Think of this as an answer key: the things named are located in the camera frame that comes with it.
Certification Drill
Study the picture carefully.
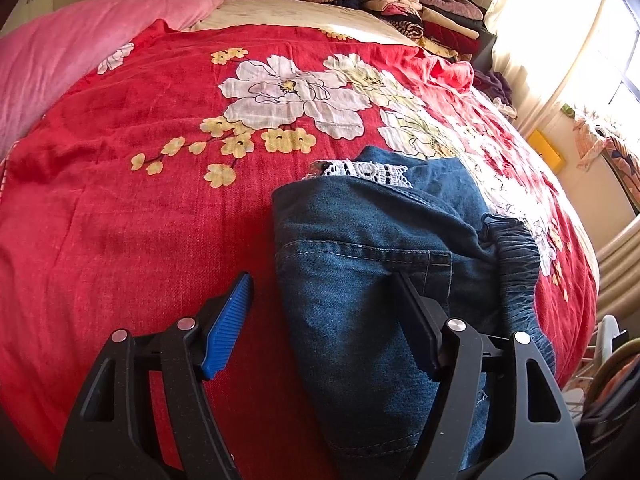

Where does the blue denim pants lace hem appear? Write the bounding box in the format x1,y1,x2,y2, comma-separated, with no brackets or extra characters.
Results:
271,145,558,480

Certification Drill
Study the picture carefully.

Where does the red floral bedspread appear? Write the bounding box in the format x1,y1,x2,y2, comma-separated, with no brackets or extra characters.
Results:
1,22,598,479

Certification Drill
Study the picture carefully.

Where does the yellow box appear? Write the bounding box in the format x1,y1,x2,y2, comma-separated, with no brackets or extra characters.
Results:
527,130,565,174

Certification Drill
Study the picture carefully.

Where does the dark purple garment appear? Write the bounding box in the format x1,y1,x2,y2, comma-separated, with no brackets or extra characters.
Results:
473,70,512,105

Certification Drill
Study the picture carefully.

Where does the pink quilt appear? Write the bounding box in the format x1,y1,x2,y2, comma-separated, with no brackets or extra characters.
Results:
1,0,222,157

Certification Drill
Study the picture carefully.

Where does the pile of folded clothes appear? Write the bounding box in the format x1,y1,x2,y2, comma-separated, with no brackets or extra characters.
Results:
361,0,497,72

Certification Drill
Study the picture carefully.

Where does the white wire basket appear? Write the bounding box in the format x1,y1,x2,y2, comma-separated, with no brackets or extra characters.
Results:
562,314,622,425

